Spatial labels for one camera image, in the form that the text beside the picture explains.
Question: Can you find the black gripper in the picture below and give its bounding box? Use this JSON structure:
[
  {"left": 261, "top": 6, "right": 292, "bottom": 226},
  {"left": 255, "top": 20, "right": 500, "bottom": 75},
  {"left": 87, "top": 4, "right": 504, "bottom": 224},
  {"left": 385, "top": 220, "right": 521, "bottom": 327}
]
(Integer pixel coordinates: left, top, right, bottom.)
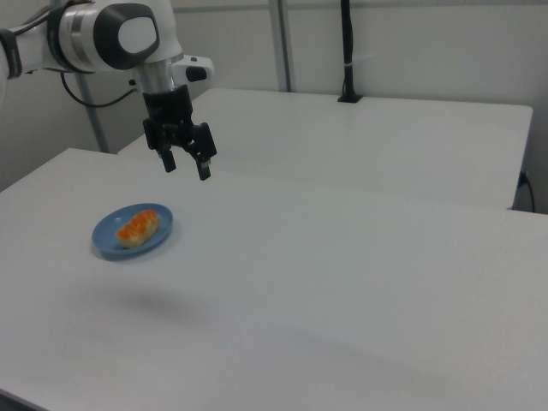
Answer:
[{"left": 141, "top": 84, "right": 218, "bottom": 182}]

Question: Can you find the bread with orange topping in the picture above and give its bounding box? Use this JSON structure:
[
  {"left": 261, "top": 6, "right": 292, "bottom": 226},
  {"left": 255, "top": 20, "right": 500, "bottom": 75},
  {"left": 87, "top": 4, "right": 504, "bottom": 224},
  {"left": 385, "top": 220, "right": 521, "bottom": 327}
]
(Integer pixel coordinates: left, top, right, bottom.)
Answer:
[{"left": 116, "top": 210, "right": 160, "bottom": 250}]

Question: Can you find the blue round plate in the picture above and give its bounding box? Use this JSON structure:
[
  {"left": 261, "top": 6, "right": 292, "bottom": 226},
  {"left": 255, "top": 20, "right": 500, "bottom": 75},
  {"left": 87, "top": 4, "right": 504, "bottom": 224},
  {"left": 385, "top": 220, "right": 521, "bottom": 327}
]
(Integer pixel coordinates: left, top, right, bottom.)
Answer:
[{"left": 91, "top": 202, "right": 176, "bottom": 262}]

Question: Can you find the white rear table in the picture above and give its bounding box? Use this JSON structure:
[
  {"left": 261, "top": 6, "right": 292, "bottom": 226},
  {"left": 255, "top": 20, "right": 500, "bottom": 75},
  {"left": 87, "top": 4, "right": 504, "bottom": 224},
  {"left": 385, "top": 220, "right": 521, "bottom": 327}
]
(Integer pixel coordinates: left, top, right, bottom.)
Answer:
[{"left": 116, "top": 87, "right": 534, "bottom": 211}]

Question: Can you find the grey metal frame post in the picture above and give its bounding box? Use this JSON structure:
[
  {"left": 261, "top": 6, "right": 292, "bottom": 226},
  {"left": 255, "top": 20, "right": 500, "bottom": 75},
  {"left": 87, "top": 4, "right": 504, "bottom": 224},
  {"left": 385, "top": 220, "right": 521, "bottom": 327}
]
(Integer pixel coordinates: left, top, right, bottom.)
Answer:
[
  {"left": 74, "top": 72, "right": 110, "bottom": 154},
  {"left": 268, "top": 0, "right": 296, "bottom": 92}
]

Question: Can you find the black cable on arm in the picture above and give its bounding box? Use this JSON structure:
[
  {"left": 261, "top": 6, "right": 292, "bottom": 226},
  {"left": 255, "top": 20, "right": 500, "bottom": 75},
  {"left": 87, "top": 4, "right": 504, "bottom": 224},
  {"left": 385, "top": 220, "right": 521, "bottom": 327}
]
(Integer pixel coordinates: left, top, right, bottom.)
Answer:
[{"left": 59, "top": 71, "right": 140, "bottom": 108}]

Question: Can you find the black camera stand pole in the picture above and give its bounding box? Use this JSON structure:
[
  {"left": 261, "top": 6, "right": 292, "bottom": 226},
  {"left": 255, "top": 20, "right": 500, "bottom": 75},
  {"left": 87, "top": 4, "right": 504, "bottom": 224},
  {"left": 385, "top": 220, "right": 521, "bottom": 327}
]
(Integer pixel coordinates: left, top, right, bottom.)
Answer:
[{"left": 337, "top": 0, "right": 364, "bottom": 104}]

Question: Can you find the black power cable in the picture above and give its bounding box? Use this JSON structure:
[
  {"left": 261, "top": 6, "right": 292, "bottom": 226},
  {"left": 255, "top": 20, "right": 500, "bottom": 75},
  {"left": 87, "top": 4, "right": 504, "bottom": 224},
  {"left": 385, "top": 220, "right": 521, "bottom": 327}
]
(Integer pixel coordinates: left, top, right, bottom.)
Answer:
[{"left": 517, "top": 171, "right": 537, "bottom": 212}]

